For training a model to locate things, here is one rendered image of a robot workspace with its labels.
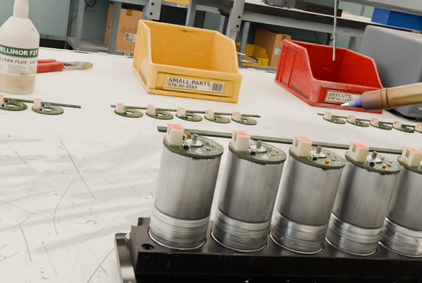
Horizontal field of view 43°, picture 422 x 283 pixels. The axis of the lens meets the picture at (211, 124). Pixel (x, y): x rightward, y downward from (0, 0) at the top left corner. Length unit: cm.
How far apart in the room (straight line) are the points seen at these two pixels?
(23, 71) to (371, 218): 33
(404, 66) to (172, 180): 52
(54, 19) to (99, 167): 438
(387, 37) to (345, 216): 51
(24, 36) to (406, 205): 33
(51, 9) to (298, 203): 451
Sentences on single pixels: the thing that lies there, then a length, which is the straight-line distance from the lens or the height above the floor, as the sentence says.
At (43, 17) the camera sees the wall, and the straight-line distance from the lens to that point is 470.
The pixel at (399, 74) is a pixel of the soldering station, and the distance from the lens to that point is 70.
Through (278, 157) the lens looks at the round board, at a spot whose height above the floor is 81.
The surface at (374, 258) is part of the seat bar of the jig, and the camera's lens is 26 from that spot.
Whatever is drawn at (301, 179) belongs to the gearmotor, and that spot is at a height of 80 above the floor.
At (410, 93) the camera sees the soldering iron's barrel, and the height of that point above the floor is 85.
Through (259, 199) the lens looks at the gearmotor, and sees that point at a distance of 22.
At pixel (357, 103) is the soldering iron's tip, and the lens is 22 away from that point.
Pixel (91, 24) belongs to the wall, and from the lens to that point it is 477.
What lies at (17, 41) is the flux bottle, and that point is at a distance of 48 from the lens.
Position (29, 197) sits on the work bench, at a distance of 30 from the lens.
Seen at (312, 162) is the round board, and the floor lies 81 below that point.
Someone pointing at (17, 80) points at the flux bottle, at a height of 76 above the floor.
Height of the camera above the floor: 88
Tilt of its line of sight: 16 degrees down
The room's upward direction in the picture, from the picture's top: 11 degrees clockwise
